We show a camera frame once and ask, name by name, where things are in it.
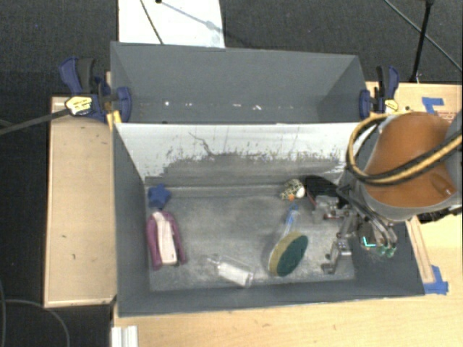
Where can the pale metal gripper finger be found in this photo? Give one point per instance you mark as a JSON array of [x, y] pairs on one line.
[[327, 205], [338, 251]]

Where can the black box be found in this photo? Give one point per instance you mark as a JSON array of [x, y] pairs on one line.
[[320, 188]]

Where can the white and yellow patterned toy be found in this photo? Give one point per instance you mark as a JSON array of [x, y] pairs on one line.
[[293, 189]]

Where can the clear tube with blue cap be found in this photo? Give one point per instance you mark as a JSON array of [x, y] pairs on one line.
[[291, 219]]

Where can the round yellow and green sponge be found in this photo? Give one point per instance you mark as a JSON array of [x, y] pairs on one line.
[[289, 253]]

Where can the grey metal bin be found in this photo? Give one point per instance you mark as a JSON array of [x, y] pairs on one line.
[[231, 215]]

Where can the clear plastic bottle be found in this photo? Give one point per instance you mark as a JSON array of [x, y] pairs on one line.
[[233, 273]]

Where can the blue star-shaped toy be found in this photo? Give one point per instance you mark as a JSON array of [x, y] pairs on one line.
[[158, 195]]

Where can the pale wood board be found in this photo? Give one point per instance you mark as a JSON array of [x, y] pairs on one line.
[[79, 201]]

